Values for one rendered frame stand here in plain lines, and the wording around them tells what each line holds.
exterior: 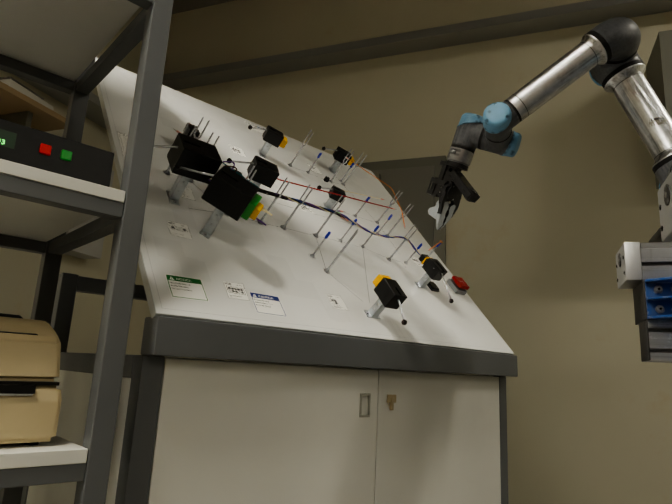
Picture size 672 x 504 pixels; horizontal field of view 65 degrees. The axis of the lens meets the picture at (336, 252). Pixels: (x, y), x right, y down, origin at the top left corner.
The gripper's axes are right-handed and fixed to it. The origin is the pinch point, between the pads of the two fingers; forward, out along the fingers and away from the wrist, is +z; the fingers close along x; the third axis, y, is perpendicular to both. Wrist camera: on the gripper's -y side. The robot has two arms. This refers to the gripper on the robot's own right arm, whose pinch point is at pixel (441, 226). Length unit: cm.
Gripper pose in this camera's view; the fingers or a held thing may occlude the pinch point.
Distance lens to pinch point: 168.5
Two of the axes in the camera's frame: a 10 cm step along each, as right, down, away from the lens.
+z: -3.1, 9.4, 1.2
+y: -6.4, -3.0, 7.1
